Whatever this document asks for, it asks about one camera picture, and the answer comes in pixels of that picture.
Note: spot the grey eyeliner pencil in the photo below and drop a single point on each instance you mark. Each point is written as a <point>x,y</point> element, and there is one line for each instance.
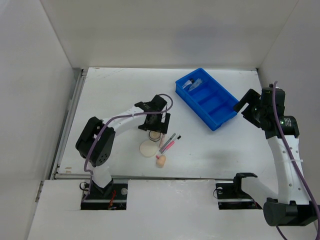
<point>167,142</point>

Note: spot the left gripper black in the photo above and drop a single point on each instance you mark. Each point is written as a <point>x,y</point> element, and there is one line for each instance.
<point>160,126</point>

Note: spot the round cream powder puff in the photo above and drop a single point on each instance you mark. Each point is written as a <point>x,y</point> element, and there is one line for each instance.
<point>148,148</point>

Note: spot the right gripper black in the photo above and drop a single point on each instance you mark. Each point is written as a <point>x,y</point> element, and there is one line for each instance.
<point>251,96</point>

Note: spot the clear tube with blue inside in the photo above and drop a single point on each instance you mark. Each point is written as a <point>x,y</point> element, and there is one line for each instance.
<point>195,84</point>

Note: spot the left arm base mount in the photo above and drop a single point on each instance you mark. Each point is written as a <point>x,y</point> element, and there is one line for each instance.
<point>111,198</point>

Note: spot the blue plastic organizer tray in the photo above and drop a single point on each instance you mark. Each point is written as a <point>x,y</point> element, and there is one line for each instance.
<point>210,100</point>

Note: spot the pink brow brush pen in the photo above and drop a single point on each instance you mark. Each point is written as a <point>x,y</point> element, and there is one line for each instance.
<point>170,144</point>

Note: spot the round powder jar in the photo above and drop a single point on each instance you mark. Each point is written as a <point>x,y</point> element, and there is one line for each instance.
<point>154,136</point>

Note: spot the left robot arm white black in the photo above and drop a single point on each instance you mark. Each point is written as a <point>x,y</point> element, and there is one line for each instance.
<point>97,138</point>

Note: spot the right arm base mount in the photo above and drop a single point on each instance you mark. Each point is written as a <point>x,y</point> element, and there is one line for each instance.
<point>229,199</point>

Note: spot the pink pencil stick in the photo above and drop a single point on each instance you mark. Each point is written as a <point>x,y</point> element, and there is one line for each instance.
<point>162,139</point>

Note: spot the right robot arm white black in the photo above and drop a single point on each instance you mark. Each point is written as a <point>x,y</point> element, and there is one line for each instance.
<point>291,206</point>

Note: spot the clear bottle with black cap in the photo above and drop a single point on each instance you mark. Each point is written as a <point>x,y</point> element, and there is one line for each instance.
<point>188,82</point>

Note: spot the peach makeup sponge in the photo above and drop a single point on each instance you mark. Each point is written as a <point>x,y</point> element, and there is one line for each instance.
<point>161,161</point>

